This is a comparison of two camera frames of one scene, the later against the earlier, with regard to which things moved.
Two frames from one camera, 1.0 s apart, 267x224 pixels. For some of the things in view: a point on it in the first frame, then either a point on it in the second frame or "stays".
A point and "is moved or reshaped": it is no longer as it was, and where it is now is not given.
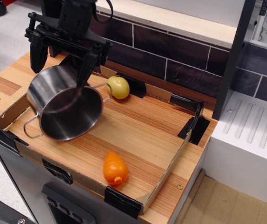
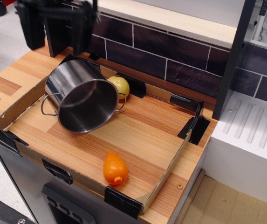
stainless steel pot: [65, 111] is moved or reshaped
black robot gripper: [72, 30] to [85, 13]
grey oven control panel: [65, 207] stays
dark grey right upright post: [229, 76] stays
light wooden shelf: [171, 21] stays
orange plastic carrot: [115, 170] stays
